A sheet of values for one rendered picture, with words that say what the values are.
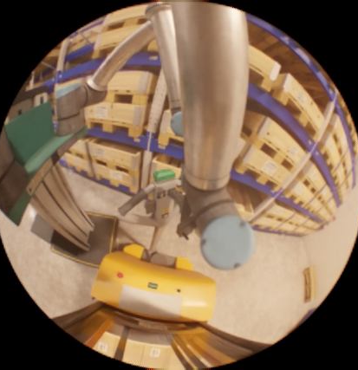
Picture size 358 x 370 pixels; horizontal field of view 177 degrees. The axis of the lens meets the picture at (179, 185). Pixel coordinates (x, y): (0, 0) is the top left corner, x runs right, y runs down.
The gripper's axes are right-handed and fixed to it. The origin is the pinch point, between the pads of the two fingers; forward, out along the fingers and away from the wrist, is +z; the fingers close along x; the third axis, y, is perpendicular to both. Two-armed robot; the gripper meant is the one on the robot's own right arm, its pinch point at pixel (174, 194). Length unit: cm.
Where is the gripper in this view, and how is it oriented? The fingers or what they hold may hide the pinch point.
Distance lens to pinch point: 46.2
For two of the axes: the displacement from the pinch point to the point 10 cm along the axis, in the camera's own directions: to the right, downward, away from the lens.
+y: 8.1, -2.3, 5.5
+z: -5.8, -4.8, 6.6
